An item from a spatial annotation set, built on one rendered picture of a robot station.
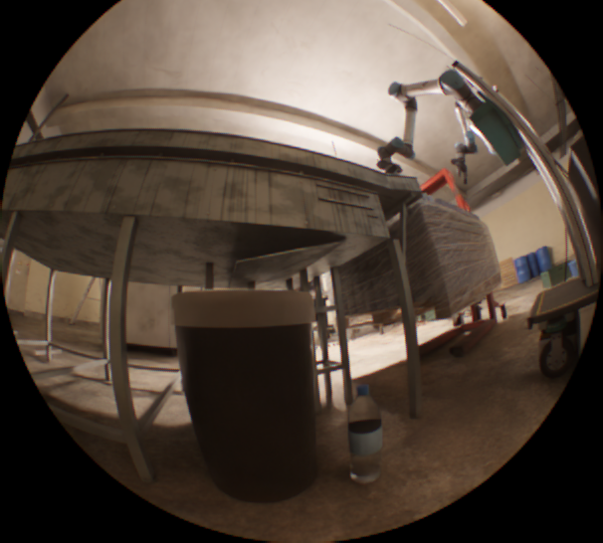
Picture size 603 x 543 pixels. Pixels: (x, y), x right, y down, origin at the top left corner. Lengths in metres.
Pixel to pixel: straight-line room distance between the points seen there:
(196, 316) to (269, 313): 0.15
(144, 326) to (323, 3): 5.86
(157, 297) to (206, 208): 2.83
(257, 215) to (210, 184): 0.18
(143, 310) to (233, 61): 4.57
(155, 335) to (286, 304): 3.02
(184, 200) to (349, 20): 4.24
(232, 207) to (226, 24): 4.01
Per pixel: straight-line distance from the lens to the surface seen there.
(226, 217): 0.62
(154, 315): 3.36
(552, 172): 1.18
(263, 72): 4.57
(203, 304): 0.43
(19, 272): 6.29
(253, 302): 0.41
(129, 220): 0.67
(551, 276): 4.35
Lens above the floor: 0.52
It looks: 22 degrees up
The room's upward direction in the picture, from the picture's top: 6 degrees counter-clockwise
